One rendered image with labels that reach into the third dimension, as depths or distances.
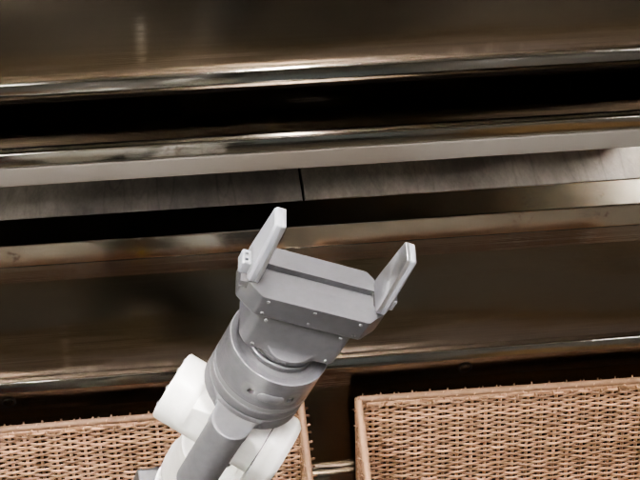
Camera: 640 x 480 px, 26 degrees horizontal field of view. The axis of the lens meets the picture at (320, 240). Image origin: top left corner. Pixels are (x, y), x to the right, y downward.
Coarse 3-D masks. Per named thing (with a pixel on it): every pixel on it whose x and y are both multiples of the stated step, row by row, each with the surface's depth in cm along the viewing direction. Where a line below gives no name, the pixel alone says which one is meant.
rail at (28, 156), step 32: (352, 128) 170; (384, 128) 170; (416, 128) 170; (448, 128) 170; (480, 128) 170; (512, 128) 171; (544, 128) 171; (576, 128) 172; (608, 128) 172; (0, 160) 166; (32, 160) 166; (64, 160) 167; (96, 160) 167
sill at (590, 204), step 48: (432, 192) 202; (480, 192) 202; (528, 192) 202; (576, 192) 202; (624, 192) 202; (0, 240) 194; (48, 240) 194; (96, 240) 194; (144, 240) 195; (192, 240) 195; (240, 240) 196; (288, 240) 197; (336, 240) 198; (384, 240) 199
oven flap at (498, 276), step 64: (448, 256) 206; (512, 256) 207; (576, 256) 208; (0, 320) 202; (64, 320) 203; (128, 320) 204; (192, 320) 205; (384, 320) 208; (448, 320) 209; (512, 320) 210; (576, 320) 212; (0, 384) 204; (64, 384) 205; (128, 384) 206
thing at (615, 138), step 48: (144, 96) 185; (192, 96) 184; (240, 96) 184; (288, 96) 184; (336, 96) 184; (384, 96) 183; (432, 96) 183; (480, 96) 183; (528, 96) 182; (576, 96) 182; (624, 96) 182; (0, 144) 173; (48, 144) 172; (384, 144) 171; (432, 144) 171; (480, 144) 172; (528, 144) 172; (576, 144) 173; (624, 144) 174
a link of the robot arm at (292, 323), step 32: (288, 256) 111; (256, 288) 107; (288, 288) 108; (320, 288) 111; (352, 288) 112; (256, 320) 109; (288, 320) 109; (320, 320) 109; (352, 320) 109; (224, 352) 114; (256, 352) 113; (288, 352) 112; (320, 352) 112; (224, 384) 115; (256, 384) 113; (288, 384) 112
